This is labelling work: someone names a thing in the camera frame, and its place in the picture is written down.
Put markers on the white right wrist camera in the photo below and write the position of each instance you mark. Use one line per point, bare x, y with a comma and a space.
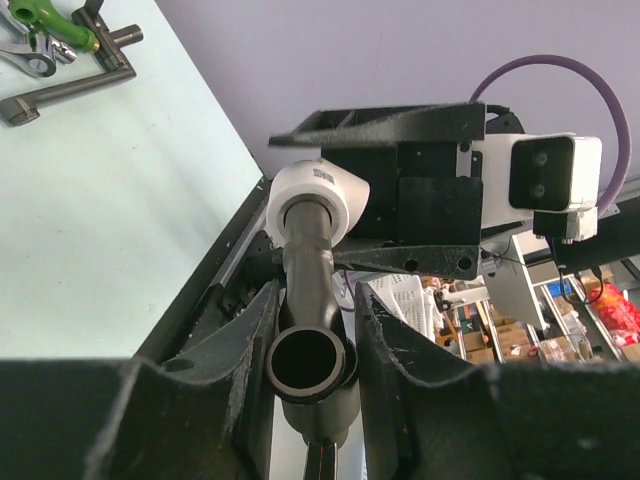
551, 180

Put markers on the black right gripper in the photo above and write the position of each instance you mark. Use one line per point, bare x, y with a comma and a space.
416, 197

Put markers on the green faucet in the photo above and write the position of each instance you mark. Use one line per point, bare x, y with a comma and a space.
42, 14

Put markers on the white plastic pipe tee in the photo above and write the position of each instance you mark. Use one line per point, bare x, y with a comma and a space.
343, 194

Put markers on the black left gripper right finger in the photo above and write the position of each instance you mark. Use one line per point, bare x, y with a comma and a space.
428, 414

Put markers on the brushed steel water faucet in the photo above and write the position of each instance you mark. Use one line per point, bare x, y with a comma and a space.
312, 364

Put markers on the dark metal L-shaped faucet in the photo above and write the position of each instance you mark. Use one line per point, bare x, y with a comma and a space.
91, 71

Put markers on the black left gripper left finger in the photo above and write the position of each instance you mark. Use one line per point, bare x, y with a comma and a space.
205, 414

